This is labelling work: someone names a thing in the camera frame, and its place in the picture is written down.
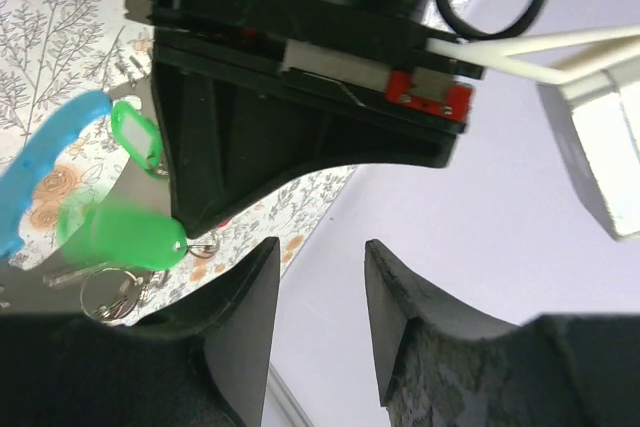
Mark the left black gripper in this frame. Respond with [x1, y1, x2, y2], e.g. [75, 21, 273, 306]
[124, 0, 483, 236]

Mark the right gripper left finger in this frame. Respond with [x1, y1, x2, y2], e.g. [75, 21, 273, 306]
[1, 237, 280, 426]

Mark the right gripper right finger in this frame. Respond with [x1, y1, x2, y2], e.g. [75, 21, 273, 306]
[364, 240, 639, 426]

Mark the green key tag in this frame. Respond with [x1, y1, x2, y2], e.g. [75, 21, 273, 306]
[56, 201, 188, 270]
[111, 100, 164, 170]

